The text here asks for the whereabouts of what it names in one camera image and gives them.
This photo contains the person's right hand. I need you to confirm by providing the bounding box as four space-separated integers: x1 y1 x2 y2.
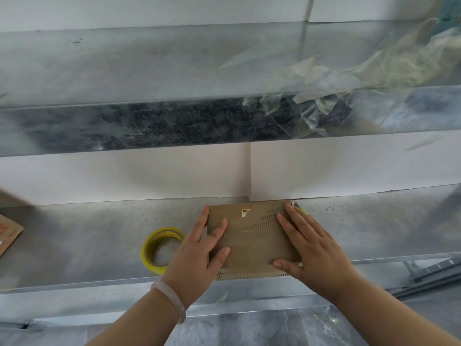
272 201 361 303

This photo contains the person's left hand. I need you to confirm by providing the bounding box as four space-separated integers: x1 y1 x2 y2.
160 204 231 310

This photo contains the yellow tape roll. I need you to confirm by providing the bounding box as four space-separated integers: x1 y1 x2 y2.
140 227 186 276

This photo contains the plain perforated cardboard box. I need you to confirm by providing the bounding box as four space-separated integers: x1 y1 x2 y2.
207 200 303 282

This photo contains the white-labelled cardboard box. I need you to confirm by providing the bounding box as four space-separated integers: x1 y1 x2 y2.
0 213 25 257

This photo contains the person's right forearm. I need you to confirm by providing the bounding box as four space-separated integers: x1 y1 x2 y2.
331 277 461 346

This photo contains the pile of clear tape scraps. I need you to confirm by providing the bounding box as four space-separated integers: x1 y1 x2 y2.
219 17 461 139

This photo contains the blue plastic basket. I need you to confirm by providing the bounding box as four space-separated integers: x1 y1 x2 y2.
430 0 461 37

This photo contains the white bangle bracelet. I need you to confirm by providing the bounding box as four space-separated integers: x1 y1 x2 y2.
150 281 187 325

